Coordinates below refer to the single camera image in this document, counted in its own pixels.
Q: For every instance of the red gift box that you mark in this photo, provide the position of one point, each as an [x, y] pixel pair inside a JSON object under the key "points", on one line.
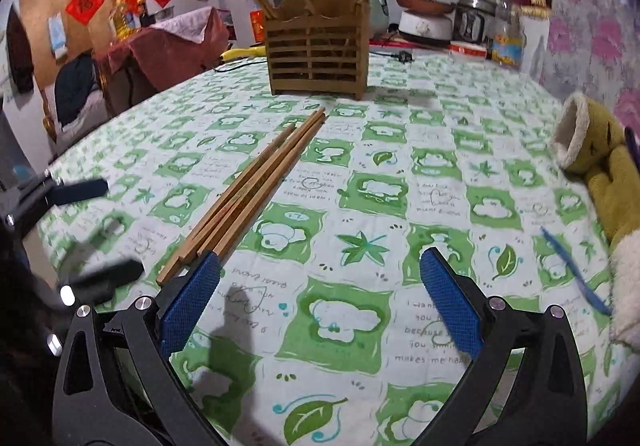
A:
{"points": [[257, 25]]}

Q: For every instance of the copper frying pan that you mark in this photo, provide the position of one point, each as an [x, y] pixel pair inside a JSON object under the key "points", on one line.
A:
{"points": [[422, 4]]}

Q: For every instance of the red cloth covered cabinet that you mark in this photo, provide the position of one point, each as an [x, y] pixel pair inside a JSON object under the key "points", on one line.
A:
{"points": [[160, 55]]}

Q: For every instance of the wall calendar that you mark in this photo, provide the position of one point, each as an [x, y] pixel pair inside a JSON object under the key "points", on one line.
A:
{"points": [[57, 34]]}

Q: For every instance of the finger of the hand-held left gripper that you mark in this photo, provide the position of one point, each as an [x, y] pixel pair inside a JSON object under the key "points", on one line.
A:
{"points": [[112, 272], [80, 191]]}

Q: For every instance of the white electric hotplate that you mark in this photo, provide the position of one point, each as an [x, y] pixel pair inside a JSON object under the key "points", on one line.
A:
{"points": [[425, 28]]}

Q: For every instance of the black power plug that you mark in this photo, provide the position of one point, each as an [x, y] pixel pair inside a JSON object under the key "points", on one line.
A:
{"points": [[401, 56]]}

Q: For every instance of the olive plush sock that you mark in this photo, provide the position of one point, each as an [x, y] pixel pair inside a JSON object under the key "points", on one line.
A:
{"points": [[582, 138]]}

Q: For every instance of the floral plastic sheet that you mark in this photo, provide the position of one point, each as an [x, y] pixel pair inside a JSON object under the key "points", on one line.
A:
{"points": [[590, 15]]}

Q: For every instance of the yellow-green fleece gloves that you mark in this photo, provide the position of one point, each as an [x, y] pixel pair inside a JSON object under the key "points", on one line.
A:
{"points": [[622, 206]]}

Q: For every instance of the green patterned tablecloth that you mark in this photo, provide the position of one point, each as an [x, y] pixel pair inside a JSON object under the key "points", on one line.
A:
{"points": [[375, 206]]}

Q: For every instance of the yellow cooking oil bottle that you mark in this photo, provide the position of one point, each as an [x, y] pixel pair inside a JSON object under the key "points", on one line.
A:
{"points": [[122, 19]]}

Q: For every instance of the silver pressure cooker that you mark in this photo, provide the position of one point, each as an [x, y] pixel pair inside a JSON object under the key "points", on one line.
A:
{"points": [[475, 18]]}

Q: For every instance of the red and white bowl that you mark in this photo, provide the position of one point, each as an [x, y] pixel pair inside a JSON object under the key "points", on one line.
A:
{"points": [[468, 49]]}

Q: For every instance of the clear plastic oil bottle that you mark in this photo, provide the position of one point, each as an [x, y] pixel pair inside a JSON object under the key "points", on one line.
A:
{"points": [[507, 35]]}

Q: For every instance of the wooden slatted chopstick holder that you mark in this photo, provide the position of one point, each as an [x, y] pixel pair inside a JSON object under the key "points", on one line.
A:
{"points": [[315, 50]]}

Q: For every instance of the pale green rice cooker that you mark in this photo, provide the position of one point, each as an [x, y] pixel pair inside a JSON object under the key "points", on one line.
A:
{"points": [[377, 13]]}

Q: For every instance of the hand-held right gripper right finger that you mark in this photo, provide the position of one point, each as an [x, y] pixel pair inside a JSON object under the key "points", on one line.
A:
{"points": [[450, 298]]}

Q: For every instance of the blue plastic strip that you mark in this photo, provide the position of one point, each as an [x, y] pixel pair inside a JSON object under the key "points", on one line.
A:
{"points": [[575, 268]]}

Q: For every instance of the purple striped cloth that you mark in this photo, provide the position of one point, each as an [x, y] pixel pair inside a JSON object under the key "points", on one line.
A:
{"points": [[633, 141]]}

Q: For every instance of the black jacket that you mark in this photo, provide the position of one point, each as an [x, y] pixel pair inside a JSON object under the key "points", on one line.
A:
{"points": [[80, 88]]}

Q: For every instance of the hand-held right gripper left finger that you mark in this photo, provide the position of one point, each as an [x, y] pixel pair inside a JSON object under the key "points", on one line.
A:
{"points": [[192, 298]]}

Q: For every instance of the bundle of wooden chopsticks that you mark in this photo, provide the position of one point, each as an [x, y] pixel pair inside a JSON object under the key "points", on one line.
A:
{"points": [[250, 196]]}

